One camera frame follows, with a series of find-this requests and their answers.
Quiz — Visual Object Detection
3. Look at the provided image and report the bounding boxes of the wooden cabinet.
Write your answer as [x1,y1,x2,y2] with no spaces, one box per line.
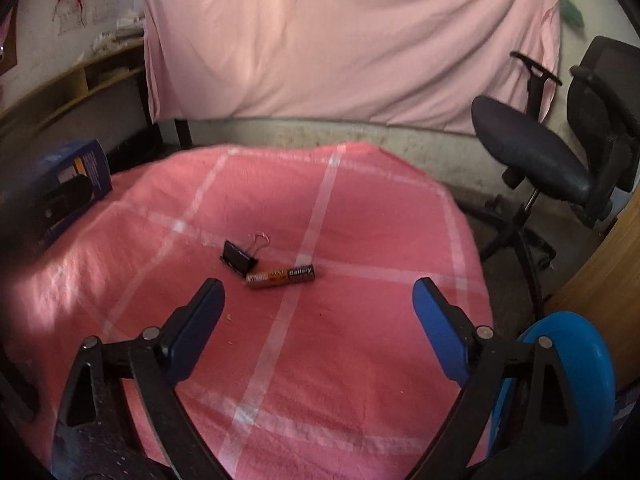
[542,180,640,392]

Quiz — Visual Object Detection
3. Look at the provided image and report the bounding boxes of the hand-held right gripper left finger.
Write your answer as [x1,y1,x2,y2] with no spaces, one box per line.
[54,277,226,480]

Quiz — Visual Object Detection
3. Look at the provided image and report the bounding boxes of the pink hanging sheet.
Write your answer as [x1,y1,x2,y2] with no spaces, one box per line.
[137,0,565,136]

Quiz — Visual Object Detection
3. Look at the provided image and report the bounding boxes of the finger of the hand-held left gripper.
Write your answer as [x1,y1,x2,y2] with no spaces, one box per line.
[42,177,101,243]

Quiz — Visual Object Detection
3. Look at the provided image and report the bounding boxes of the black binder clip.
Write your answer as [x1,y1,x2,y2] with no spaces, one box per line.
[220,232,269,276]

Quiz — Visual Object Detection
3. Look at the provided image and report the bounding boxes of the blue printed carton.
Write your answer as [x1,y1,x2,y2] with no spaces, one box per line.
[37,140,114,202]

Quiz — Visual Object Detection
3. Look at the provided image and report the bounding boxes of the pink checked blanket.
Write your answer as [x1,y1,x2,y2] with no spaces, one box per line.
[10,142,496,480]

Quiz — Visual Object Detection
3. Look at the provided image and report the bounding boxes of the green hanging packet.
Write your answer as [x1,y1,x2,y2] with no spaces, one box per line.
[560,0,586,29]

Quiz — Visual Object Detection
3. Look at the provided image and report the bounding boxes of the pile of plastic bags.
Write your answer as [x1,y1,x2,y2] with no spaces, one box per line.
[92,7,146,54]

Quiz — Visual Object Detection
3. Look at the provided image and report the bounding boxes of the blue plastic bucket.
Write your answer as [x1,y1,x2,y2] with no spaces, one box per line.
[482,311,617,466]

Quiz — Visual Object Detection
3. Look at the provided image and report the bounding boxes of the orange and black battery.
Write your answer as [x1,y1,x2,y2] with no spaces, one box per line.
[245,264,317,290]

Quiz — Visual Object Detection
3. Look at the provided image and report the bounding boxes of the wooden shelf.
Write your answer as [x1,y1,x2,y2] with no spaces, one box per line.
[0,40,149,151]

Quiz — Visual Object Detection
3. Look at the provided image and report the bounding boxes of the black office chair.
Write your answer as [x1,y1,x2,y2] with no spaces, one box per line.
[471,36,640,318]

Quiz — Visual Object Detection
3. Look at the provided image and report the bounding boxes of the white wall calendar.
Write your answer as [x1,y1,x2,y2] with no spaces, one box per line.
[52,0,119,36]

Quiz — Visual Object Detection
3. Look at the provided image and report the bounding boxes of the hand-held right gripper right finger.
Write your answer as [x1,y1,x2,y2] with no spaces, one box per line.
[412,276,576,480]

